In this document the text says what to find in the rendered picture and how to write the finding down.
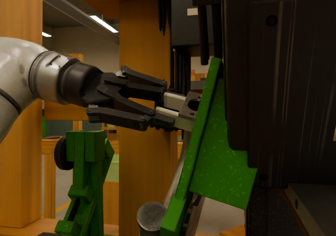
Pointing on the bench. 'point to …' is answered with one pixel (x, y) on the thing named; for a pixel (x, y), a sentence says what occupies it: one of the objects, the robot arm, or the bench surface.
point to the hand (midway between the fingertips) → (180, 112)
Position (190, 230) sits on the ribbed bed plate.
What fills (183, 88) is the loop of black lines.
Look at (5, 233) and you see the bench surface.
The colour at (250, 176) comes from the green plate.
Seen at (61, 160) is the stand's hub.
